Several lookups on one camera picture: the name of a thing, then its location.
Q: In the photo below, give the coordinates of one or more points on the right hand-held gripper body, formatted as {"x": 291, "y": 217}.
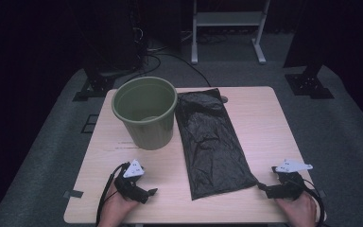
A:
{"x": 288, "y": 187}

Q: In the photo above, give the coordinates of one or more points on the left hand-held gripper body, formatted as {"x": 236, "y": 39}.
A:
{"x": 131, "y": 187}

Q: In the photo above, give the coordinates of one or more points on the green plastic trash bin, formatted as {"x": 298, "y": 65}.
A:
{"x": 145, "y": 132}

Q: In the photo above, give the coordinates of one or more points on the black plastic garbage bag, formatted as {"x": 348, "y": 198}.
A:
{"x": 212, "y": 145}

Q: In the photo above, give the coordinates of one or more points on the person's right hand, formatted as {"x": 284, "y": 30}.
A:
{"x": 301, "y": 211}

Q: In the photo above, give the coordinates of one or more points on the person's left hand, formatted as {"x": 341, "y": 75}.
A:
{"x": 115, "y": 211}

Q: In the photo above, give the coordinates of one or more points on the grey tape strip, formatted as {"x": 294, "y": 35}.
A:
{"x": 73, "y": 194}

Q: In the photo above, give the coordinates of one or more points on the black floor tape outline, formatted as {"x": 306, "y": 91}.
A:
{"x": 86, "y": 123}

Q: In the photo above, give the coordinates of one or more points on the grey round table grommet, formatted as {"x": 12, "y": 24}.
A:
{"x": 224, "y": 99}

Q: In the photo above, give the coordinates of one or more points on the black stand base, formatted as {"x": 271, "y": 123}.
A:
{"x": 308, "y": 85}
{"x": 96, "y": 86}

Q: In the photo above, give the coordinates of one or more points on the black equipment cabinet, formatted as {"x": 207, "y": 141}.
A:
{"x": 116, "y": 38}

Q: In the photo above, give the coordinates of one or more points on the white metal stand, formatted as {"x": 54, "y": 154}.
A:
{"x": 228, "y": 18}

